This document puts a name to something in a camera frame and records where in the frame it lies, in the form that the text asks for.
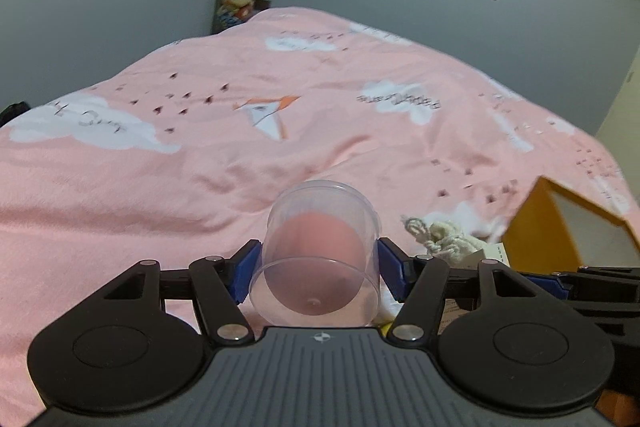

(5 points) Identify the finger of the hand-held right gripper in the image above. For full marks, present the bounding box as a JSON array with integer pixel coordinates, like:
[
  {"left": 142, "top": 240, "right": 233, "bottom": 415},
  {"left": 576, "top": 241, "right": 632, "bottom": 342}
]
[
  {"left": 577, "top": 264, "right": 640, "bottom": 283},
  {"left": 520, "top": 272, "right": 640, "bottom": 358}
]

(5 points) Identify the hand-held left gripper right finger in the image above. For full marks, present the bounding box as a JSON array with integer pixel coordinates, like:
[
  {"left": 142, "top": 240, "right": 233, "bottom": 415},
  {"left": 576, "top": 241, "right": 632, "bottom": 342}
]
[{"left": 378, "top": 237, "right": 541, "bottom": 348}]

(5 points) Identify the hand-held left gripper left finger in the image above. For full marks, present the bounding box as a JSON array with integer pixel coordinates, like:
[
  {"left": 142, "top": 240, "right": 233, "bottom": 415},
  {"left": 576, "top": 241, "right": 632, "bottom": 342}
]
[{"left": 100, "top": 239, "right": 262, "bottom": 348}]

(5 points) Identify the orange cardboard box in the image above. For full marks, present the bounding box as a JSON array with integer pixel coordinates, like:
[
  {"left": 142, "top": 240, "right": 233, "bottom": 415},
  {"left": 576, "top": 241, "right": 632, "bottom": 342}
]
[{"left": 500, "top": 176, "right": 640, "bottom": 275}]

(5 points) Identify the cream knitted toy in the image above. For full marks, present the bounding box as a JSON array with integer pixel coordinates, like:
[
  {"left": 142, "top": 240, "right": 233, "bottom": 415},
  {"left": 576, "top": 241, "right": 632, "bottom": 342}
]
[{"left": 400, "top": 214, "right": 502, "bottom": 264}]

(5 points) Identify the clear container with pink sponge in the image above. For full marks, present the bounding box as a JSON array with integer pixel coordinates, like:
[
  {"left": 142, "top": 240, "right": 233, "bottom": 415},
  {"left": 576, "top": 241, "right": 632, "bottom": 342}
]
[{"left": 248, "top": 180, "right": 383, "bottom": 328}]

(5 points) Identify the pink printed blanket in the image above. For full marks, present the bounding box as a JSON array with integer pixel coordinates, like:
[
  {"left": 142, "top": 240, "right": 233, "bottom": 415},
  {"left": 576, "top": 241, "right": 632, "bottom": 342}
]
[{"left": 0, "top": 6, "right": 632, "bottom": 413}]

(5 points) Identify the cream door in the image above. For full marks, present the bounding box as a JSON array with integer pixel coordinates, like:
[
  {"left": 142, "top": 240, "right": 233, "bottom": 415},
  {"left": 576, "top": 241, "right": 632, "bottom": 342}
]
[{"left": 595, "top": 52, "right": 640, "bottom": 158}]

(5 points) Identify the dark object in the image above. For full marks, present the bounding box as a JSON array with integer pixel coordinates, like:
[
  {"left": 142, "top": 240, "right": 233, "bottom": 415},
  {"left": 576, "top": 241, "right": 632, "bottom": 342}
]
[{"left": 0, "top": 101, "right": 32, "bottom": 128}]

